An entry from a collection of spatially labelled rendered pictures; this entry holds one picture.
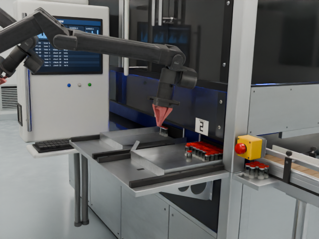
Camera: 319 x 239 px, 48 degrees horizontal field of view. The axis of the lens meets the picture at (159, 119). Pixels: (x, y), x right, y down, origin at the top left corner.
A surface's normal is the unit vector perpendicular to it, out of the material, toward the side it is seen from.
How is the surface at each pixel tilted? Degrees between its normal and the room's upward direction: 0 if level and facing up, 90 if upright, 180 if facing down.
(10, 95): 90
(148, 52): 102
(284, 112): 90
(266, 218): 90
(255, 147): 90
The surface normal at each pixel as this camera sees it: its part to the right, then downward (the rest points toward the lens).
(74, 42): 0.23, 0.46
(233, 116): -0.85, 0.08
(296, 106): 0.52, 0.19
